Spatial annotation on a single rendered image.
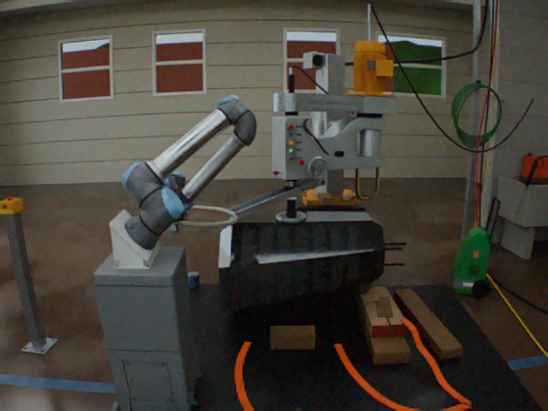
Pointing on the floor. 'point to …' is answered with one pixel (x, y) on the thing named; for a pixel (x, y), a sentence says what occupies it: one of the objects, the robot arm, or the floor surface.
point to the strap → (360, 376)
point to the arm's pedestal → (149, 332)
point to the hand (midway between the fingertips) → (173, 232)
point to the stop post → (24, 277)
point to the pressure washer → (474, 259)
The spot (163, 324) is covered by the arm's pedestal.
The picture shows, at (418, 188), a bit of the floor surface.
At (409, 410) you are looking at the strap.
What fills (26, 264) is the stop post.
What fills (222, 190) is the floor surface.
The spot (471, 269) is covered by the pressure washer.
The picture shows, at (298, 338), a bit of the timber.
